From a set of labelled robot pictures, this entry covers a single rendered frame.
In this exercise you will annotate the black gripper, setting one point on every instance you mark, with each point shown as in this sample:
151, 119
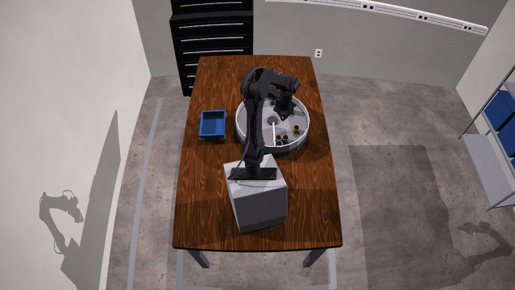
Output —
286, 109

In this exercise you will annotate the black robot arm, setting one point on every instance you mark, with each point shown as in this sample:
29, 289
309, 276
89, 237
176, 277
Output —
255, 93

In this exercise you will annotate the blue open tray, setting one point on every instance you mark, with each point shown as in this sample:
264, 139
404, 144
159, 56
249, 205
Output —
212, 124

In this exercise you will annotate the white round turntable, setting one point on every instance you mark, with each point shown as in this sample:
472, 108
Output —
272, 125

